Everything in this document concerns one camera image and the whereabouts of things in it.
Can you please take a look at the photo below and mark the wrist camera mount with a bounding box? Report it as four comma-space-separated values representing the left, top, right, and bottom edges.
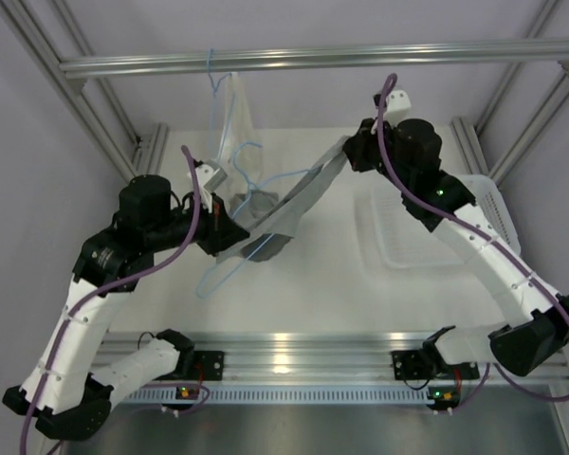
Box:
187, 159, 228, 193
383, 89, 412, 126

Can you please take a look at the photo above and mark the grey slotted cable duct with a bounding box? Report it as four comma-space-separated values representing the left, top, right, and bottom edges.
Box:
122, 384, 456, 405

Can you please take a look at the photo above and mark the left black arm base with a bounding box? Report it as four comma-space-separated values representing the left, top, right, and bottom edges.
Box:
180, 351, 225, 382

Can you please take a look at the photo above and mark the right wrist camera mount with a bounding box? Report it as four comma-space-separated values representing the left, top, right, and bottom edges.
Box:
383, 89, 412, 126

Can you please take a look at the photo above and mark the white plastic basket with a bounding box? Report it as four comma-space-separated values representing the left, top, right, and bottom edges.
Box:
355, 173, 523, 271

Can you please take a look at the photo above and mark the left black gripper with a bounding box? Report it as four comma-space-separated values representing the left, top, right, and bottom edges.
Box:
144, 191, 249, 257

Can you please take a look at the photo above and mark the white tank top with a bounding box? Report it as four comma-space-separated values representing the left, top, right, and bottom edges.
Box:
217, 72, 264, 198

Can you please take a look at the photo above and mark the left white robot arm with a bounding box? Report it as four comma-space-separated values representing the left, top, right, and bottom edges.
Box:
3, 173, 248, 441

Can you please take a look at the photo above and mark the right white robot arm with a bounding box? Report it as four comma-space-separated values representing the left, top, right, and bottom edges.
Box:
343, 118, 569, 376

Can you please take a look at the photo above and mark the aluminium frame post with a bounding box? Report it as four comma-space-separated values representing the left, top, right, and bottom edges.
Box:
478, 64, 569, 188

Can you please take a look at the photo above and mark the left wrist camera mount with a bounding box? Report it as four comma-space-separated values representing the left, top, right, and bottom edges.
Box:
187, 159, 228, 193

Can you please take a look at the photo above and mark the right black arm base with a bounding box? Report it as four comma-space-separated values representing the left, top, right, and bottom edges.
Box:
391, 349, 448, 381

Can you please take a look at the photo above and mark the light blue wire hanger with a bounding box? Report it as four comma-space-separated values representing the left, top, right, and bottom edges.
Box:
195, 141, 318, 299
205, 47, 236, 162

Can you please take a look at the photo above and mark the aluminium hanging rail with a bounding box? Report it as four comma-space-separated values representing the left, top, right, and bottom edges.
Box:
59, 37, 569, 80

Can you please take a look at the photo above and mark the grey tank top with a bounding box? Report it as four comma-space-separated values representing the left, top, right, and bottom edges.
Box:
216, 136, 348, 264

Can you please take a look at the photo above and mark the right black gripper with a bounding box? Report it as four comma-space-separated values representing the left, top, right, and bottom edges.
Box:
341, 117, 413, 191

